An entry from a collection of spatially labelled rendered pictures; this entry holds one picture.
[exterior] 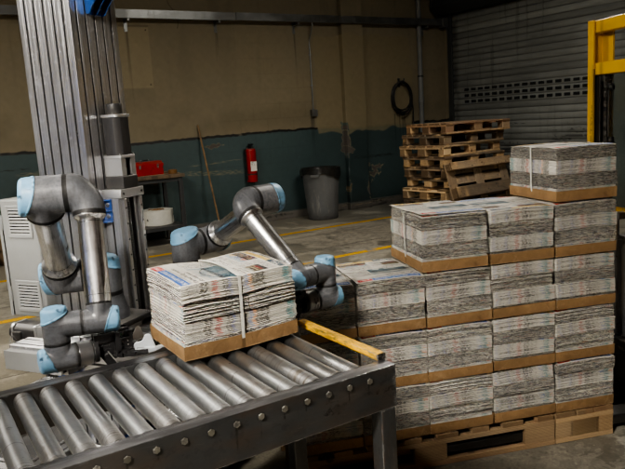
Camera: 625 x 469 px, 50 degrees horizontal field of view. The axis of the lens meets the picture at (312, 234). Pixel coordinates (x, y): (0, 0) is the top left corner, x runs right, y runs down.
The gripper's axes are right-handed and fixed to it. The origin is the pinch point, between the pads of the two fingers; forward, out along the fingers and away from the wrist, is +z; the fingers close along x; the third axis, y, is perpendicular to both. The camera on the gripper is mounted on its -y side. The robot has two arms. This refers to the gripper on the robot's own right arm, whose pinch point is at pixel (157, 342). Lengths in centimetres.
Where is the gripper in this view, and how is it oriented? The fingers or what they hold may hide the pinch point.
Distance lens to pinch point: 219.2
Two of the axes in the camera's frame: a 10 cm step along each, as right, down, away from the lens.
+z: 8.5, -1.4, 5.1
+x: -5.2, -1.2, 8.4
